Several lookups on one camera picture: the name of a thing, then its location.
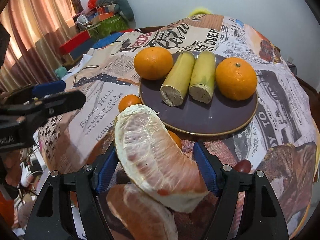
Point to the large orange right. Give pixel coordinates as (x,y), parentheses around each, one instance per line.
(236,79)

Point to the red grape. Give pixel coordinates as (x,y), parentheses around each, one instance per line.
(244,166)

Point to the peeled pomelo segment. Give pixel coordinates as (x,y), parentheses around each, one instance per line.
(154,162)

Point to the dark purple plate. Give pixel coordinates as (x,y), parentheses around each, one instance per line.
(220,116)

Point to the newspaper print bed cover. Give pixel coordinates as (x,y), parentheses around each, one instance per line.
(281,139)

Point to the red plush item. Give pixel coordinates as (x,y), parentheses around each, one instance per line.
(91,4)

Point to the large orange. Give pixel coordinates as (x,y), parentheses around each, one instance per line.
(153,63)
(236,79)

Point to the large orange left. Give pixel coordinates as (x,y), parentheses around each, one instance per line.
(153,63)

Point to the grey neck pillow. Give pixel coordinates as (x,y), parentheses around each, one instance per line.
(120,7)

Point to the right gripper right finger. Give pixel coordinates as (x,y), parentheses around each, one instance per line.
(209,167)

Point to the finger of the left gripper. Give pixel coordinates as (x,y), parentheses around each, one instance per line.
(61,103)
(46,89)

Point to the teal plastic toy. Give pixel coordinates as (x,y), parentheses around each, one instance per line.
(61,72)

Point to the pink curtain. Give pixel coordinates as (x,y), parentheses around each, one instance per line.
(37,29)

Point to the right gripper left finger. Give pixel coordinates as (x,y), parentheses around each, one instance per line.
(105,165)

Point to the small tangerine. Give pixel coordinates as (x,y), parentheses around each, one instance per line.
(176,138)
(128,101)

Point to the green storage basket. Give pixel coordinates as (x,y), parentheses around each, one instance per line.
(107,24)

